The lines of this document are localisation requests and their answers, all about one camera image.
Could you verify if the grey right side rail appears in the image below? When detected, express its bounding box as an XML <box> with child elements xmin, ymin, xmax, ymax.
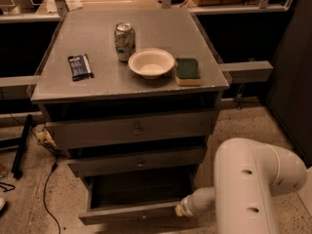
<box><xmin>219</xmin><ymin>60</ymin><xmax>273</xmax><ymax>84</ymax></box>

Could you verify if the green yellow sponge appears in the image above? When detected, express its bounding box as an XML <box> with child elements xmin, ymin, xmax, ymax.
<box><xmin>175</xmin><ymin>58</ymin><xmax>202</xmax><ymax>86</ymax></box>

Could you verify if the grey middle drawer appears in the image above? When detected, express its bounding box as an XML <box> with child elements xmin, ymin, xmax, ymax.
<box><xmin>67</xmin><ymin>145</ymin><xmax>206</xmax><ymax>177</ymax></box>

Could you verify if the black bar on floor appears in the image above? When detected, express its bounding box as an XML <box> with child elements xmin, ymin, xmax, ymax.
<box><xmin>11</xmin><ymin>114</ymin><xmax>32</xmax><ymax>179</ymax></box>

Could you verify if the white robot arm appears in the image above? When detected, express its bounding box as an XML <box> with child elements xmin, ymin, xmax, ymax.
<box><xmin>175</xmin><ymin>138</ymin><xmax>308</xmax><ymax>234</ymax></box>

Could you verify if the dark right side cabinet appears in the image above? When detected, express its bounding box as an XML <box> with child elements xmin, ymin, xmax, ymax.
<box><xmin>266</xmin><ymin>0</ymin><xmax>312</xmax><ymax>166</ymax></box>

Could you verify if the black floor cable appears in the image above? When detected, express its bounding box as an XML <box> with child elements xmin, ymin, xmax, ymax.
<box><xmin>42</xmin><ymin>161</ymin><xmax>62</xmax><ymax>234</ymax></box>

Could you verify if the green white soda can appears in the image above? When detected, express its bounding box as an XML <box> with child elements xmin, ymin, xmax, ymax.
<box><xmin>114</xmin><ymin>22</ymin><xmax>136</xmax><ymax>61</ymax></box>

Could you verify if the grey top drawer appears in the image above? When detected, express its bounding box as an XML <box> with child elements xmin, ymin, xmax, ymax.
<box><xmin>46</xmin><ymin>109</ymin><xmax>219</xmax><ymax>149</ymax></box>

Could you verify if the white crumpled paper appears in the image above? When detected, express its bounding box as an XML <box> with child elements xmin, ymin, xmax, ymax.
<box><xmin>65</xmin><ymin>0</ymin><xmax>83</xmax><ymax>11</ymax></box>

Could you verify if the white paper bowl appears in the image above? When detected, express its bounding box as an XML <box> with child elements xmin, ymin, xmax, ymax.
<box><xmin>128</xmin><ymin>48</ymin><xmax>176</xmax><ymax>79</ymax></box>

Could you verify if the dark blue snack packet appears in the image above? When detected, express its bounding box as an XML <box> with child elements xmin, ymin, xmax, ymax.
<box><xmin>67</xmin><ymin>54</ymin><xmax>94</xmax><ymax>82</ymax></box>

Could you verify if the grey rail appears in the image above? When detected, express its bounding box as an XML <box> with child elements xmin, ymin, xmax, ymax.
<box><xmin>219</xmin><ymin>60</ymin><xmax>273</xmax><ymax>84</ymax></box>
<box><xmin>0</xmin><ymin>75</ymin><xmax>39</xmax><ymax>100</ymax></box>

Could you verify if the grey left side rail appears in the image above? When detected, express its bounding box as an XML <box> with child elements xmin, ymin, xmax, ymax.
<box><xmin>0</xmin><ymin>75</ymin><xmax>39</xmax><ymax>100</ymax></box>

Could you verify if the grey wooden drawer cabinet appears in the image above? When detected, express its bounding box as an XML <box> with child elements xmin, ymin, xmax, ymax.
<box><xmin>30</xmin><ymin>7</ymin><xmax>231</xmax><ymax>226</ymax></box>

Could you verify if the grey drawer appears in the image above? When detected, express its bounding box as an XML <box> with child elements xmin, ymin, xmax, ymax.
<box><xmin>67</xmin><ymin>145</ymin><xmax>206</xmax><ymax>177</ymax></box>
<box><xmin>46</xmin><ymin>109</ymin><xmax>219</xmax><ymax>149</ymax></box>
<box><xmin>78</xmin><ymin>165</ymin><xmax>197</xmax><ymax>225</ymax></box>

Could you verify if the grey bottom drawer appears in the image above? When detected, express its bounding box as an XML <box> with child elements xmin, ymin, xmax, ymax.
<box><xmin>78</xmin><ymin>165</ymin><xmax>197</xmax><ymax>225</ymax></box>

